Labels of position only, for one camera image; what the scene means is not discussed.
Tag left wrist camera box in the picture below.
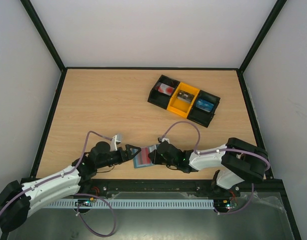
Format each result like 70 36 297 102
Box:
110 133 122 151

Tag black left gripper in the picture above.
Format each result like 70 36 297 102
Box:
96 144 141 169

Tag light blue slotted cable duct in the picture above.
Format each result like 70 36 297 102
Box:
46 199 214 210

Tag blue VIP card stack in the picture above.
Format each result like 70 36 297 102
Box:
195 98 214 113

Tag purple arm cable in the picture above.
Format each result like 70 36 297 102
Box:
0 130 117 236
160 121 271 216

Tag black frame post right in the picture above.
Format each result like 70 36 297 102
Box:
239 0 287 73

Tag black bin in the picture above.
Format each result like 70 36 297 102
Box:
187 90 221 128
147 75 180 110

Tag teal leather card holder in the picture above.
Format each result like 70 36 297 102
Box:
133 144 158 169

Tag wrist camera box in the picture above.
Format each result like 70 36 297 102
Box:
157 136 170 143
110 133 122 151

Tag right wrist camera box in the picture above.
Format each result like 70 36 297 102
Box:
157 136 170 143

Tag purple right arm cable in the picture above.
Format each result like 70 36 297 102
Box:
160 121 271 216

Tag black frame post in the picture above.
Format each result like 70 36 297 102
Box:
239 0 287 73
19 0 67 73

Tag black VIP card stack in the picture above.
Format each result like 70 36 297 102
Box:
177 90 195 104

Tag black bin left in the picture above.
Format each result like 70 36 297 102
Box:
147 75 180 110

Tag black bin right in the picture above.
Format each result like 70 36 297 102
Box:
187 90 221 128

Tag yellow middle bin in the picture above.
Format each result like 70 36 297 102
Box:
167 82 200 119

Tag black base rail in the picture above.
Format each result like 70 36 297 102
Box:
78 179 233 199

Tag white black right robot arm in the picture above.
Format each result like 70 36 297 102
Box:
148 137 270 196

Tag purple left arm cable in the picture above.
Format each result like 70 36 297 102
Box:
0 130 117 236

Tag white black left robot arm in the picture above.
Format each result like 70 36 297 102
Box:
0 141 141 232

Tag red white card stack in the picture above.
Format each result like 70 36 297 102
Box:
157 83 174 96

